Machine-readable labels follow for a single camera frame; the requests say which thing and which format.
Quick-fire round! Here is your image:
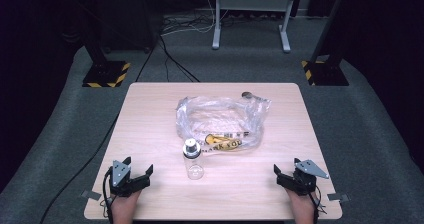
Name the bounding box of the grey tape strip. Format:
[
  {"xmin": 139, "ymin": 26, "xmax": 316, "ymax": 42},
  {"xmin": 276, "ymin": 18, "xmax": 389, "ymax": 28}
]
[
  {"xmin": 80, "ymin": 189, "xmax": 103, "ymax": 201},
  {"xmin": 326, "ymin": 192, "xmax": 351, "ymax": 203}
]

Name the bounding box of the white metal table frame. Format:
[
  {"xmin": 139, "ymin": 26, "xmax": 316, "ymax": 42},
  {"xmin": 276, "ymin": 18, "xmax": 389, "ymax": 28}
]
[{"xmin": 211, "ymin": 0, "xmax": 299, "ymax": 54}]

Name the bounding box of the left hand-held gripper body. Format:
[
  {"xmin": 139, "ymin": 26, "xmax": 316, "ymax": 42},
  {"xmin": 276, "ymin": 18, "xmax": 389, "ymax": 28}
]
[{"xmin": 105, "ymin": 159, "xmax": 151, "ymax": 198}]

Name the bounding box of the person's left hand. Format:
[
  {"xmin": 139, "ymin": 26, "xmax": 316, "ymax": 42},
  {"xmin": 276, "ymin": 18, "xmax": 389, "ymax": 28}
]
[{"xmin": 110, "ymin": 190, "xmax": 143, "ymax": 216}]

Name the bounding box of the long black floor cable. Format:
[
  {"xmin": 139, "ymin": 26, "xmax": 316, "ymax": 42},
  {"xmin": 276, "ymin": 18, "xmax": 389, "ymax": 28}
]
[{"xmin": 39, "ymin": 33, "xmax": 162, "ymax": 224}]

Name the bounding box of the black wheeled cabinet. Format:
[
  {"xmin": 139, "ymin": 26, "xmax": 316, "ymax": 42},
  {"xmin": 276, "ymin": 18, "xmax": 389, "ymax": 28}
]
[{"xmin": 98, "ymin": 0, "xmax": 165, "ymax": 54}]

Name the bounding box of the clear bottle with silver cap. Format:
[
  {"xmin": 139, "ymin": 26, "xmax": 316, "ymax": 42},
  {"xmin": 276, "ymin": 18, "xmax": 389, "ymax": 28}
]
[{"xmin": 182, "ymin": 138, "xmax": 205, "ymax": 181}]

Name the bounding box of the person's right hand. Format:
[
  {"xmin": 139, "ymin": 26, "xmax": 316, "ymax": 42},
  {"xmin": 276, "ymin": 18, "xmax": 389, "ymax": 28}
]
[{"xmin": 285, "ymin": 189, "xmax": 317, "ymax": 216}]

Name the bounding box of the bundle of floor cables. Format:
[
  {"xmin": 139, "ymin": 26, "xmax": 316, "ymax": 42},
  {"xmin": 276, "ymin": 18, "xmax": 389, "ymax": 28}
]
[{"xmin": 162, "ymin": 12, "xmax": 221, "ymax": 37}]

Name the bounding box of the clear printed plastic bag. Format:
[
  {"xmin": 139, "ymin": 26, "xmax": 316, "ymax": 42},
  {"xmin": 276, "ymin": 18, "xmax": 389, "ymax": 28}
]
[{"xmin": 175, "ymin": 92, "xmax": 272, "ymax": 154}]

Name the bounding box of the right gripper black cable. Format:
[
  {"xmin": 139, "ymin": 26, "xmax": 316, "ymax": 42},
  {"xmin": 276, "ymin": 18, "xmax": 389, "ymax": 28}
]
[{"xmin": 311, "ymin": 183, "xmax": 330, "ymax": 224}]

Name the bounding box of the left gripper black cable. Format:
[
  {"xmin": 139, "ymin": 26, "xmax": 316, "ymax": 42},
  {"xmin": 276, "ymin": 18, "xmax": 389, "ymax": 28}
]
[{"xmin": 100, "ymin": 166, "xmax": 115, "ymax": 224}]

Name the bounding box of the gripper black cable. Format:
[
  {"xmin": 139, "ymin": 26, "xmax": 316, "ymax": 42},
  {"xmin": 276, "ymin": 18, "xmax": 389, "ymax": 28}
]
[
  {"xmin": 311, "ymin": 183, "xmax": 330, "ymax": 224},
  {"xmin": 100, "ymin": 166, "xmax": 115, "ymax": 224}
]

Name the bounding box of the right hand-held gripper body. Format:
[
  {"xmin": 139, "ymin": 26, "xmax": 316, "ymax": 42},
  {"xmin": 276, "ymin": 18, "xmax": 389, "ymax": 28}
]
[{"xmin": 289, "ymin": 159, "xmax": 330, "ymax": 196}]

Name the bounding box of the black stand with striped base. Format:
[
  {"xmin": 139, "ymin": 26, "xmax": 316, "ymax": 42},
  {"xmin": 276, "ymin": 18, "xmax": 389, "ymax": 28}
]
[
  {"xmin": 301, "ymin": 0, "xmax": 350, "ymax": 87},
  {"xmin": 68, "ymin": 0, "xmax": 132, "ymax": 89}
]

